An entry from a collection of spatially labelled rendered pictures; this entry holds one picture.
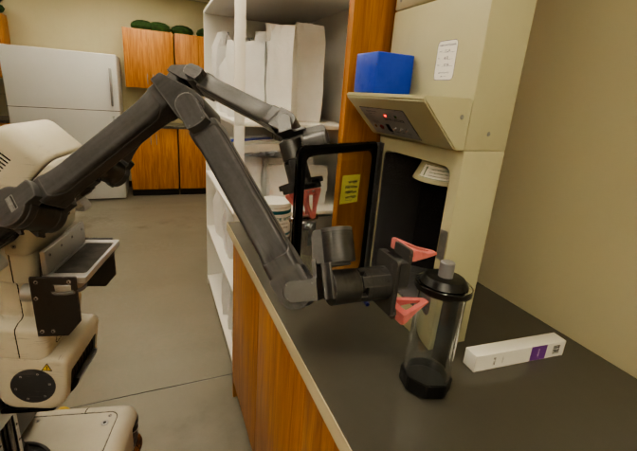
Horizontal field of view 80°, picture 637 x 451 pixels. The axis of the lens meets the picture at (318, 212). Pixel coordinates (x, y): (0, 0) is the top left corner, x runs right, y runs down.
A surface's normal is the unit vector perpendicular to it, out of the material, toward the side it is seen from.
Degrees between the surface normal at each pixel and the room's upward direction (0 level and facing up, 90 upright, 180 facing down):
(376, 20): 90
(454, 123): 90
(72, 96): 90
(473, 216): 90
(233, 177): 62
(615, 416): 0
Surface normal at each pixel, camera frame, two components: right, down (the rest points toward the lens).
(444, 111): 0.38, 0.29
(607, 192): -0.92, 0.05
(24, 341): 0.16, 0.30
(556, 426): 0.07, -0.96
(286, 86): -0.28, 0.36
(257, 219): -0.11, -0.19
